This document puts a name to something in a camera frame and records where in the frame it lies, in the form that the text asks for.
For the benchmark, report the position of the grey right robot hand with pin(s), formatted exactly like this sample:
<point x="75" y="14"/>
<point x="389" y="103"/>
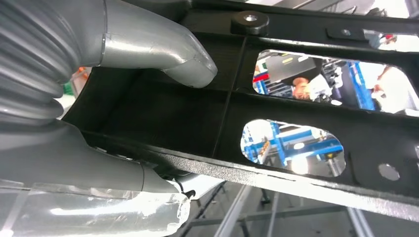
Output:
<point x="82" y="189"/>

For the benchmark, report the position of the stainless steel workbench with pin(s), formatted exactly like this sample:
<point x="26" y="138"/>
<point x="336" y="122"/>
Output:
<point x="232" y="212"/>

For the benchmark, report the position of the blue metal shelf rack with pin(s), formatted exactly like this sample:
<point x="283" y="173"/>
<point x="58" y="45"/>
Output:
<point x="361" y="88"/>

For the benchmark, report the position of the orange plastic bag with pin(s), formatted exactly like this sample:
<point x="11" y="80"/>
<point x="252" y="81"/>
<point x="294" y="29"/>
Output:
<point x="83" y="72"/>

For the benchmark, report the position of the person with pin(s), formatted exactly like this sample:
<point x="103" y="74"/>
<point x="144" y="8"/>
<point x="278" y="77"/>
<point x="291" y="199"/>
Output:
<point x="392" y="91"/>
<point x="301" y="90"/>

